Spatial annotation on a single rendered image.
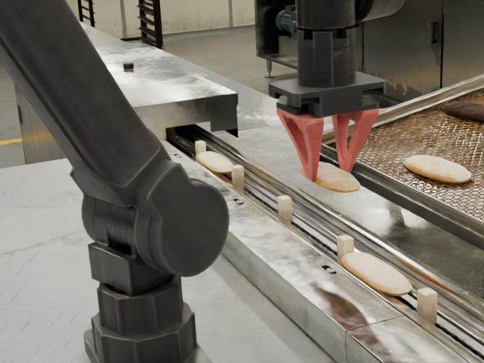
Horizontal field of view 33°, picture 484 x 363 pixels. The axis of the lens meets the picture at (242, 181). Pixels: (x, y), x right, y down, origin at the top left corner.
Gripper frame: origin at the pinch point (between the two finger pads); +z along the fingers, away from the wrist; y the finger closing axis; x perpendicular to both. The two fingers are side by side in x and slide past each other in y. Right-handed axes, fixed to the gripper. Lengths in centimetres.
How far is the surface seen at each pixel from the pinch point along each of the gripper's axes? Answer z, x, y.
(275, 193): 8.2, -17.2, -1.9
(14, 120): 94, -445, -23
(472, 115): 0.7, -11.4, -27.3
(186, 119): 4.5, -45.1, -0.4
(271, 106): 12, -73, -28
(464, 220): 3.9, 10.4, -9.3
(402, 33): 41, -290, -204
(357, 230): 7.1, 0.8, -2.9
